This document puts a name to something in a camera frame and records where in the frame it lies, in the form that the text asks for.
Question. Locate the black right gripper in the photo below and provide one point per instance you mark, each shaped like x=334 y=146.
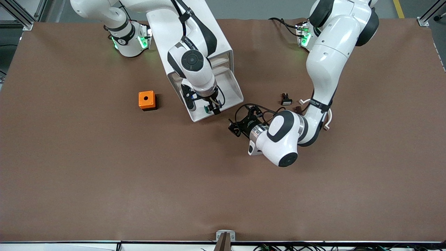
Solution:
x=211 y=101

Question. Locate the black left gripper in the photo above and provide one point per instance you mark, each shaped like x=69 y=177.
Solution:
x=248 y=126

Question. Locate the green push button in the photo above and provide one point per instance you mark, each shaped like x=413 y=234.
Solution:
x=208 y=109

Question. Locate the white Franka left arm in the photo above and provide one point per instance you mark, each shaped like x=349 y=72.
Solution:
x=331 y=52

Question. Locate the white Franka right arm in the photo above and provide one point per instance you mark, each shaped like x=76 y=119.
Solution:
x=191 y=61

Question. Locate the brown table mat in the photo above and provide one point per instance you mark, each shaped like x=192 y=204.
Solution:
x=223 y=181

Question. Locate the brown terminal block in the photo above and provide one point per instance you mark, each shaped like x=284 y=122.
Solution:
x=299 y=109

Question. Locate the white curved pipe clamp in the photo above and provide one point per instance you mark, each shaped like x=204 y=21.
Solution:
x=301 y=101

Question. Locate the black white switch module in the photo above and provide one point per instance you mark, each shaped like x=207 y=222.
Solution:
x=286 y=100

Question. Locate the orange button enclosure box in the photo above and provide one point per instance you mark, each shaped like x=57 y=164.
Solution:
x=146 y=99

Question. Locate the grey metal bracket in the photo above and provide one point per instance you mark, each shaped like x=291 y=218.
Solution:
x=219 y=234

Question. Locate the brown wedge post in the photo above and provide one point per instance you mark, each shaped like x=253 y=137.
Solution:
x=223 y=244

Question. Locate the grey frame post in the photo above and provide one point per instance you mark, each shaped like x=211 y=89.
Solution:
x=40 y=10

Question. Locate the white table edge rail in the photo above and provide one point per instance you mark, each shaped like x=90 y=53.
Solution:
x=69 y=245

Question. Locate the aluminium frame profile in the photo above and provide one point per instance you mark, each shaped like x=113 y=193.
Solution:
x=17 y=15
x=430 y=12

